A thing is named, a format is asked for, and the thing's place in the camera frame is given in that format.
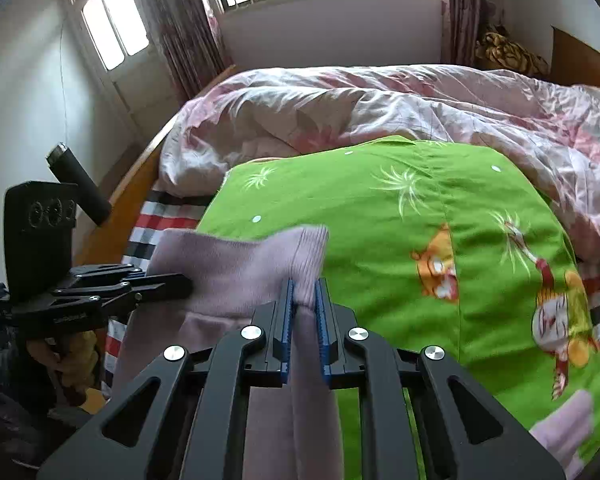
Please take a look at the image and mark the green cartoon printed blanket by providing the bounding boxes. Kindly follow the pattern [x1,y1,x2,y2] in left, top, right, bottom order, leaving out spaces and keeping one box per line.
[196,136,600,480]

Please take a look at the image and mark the patterned curtain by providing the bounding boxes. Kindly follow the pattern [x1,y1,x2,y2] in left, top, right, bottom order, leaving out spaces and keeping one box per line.
[130,0,227,107]
[445,0,507,69]

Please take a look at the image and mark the person's left hand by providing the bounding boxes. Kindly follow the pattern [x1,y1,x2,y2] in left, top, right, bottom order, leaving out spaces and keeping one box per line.
[29,331,102,407]

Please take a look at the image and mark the pink floral quilt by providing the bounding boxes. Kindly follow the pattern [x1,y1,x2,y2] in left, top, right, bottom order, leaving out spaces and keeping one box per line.
[158,64,600,262]

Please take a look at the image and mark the mauve fleece pants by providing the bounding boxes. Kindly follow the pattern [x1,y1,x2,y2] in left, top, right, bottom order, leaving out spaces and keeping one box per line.
[111,225,600,480]

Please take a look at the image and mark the white glazed door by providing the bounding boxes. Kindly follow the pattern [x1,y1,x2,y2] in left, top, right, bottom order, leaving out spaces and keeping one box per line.
[64,0,182,128]

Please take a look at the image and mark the wooden bed frame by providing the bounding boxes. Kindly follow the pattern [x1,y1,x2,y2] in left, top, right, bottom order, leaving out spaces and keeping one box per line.
[74,64,239,272]

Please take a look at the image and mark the yellow brown patterned cloth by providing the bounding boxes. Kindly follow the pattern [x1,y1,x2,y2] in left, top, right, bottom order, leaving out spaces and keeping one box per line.
[475,22,552,79]

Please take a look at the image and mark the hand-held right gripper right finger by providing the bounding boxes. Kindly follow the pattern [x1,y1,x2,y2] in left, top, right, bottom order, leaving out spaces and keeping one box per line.
[315,279,567,480]

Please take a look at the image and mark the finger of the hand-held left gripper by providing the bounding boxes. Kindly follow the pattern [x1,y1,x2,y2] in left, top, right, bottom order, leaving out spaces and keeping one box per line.
[52,273,194,312]
[70,263,147,282]

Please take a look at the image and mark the plain wooden headboard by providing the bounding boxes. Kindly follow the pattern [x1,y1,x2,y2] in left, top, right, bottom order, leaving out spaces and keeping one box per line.
[551,26,600,89]

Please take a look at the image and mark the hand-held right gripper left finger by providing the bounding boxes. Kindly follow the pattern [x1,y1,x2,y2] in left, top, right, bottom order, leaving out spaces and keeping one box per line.
[37,278,301,480]

